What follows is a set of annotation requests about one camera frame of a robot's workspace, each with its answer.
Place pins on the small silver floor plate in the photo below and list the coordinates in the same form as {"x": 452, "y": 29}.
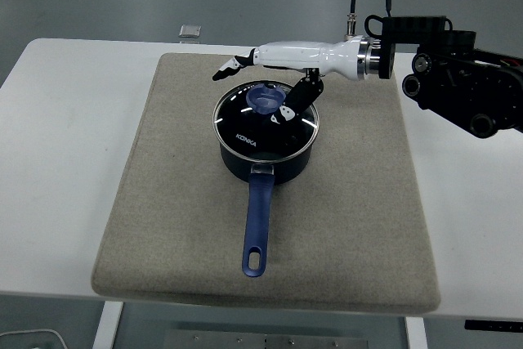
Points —
{"x": 190, "y": 31}

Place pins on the glass pot lid blue knob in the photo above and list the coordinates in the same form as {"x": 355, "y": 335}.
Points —
{"x": 245, "y": 128}

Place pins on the white table leg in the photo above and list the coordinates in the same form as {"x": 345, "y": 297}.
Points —
{"x": 108, "y": 324}
{"x": 417, "y": 334}

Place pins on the beige fabric mat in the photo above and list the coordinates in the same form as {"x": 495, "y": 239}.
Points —
{"x": 163, "y": 202}

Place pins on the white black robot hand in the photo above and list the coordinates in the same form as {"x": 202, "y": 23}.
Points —
{"x": 302, "y": 55}

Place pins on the black table control panel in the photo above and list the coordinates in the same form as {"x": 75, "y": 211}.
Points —
{"x": 490, "y": 324}

